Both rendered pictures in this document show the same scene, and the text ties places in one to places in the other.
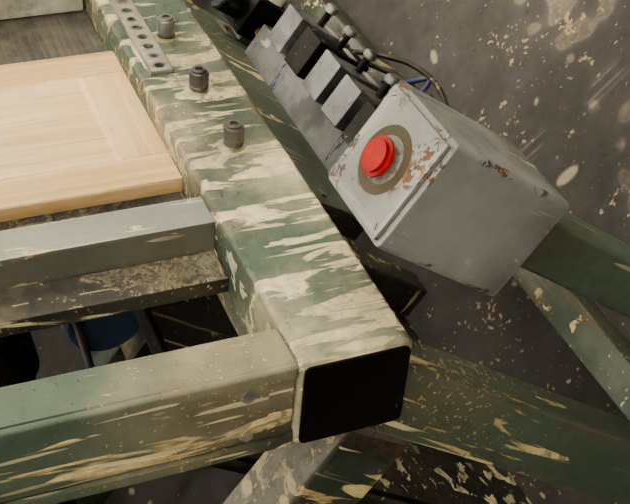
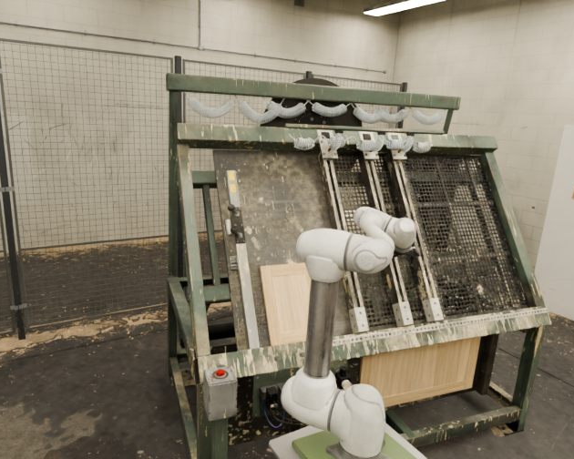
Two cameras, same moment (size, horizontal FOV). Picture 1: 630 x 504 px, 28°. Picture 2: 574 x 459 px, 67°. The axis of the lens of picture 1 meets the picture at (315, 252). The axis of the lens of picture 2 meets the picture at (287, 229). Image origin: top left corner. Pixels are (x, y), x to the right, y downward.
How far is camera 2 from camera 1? 1.44 m
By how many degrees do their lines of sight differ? 46
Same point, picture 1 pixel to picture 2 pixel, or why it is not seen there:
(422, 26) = not seen: outside the picture
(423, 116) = (221, 382)
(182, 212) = (254, 341)
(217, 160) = (271, 353)
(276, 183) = (260, 366)
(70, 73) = not seen: hidden behind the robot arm
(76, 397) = (198, 311)
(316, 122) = not seen: hidden behind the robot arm
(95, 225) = (252, 321)
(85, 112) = (302, 327)
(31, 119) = (300, 313)
